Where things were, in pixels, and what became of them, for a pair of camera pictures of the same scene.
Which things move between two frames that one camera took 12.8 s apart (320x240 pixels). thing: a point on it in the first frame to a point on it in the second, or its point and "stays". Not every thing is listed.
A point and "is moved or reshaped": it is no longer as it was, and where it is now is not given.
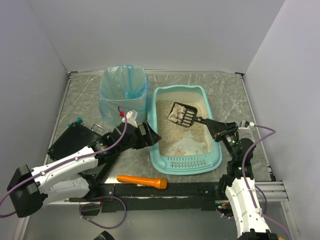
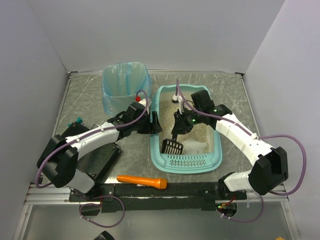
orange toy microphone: (160, 183) stays
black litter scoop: (184, 115) is moved or reshaped
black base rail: (181, 197) stays
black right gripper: (225, 129) to (178, 122)
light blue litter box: (182, 150) stays
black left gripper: (144, 136) to (149, 124)
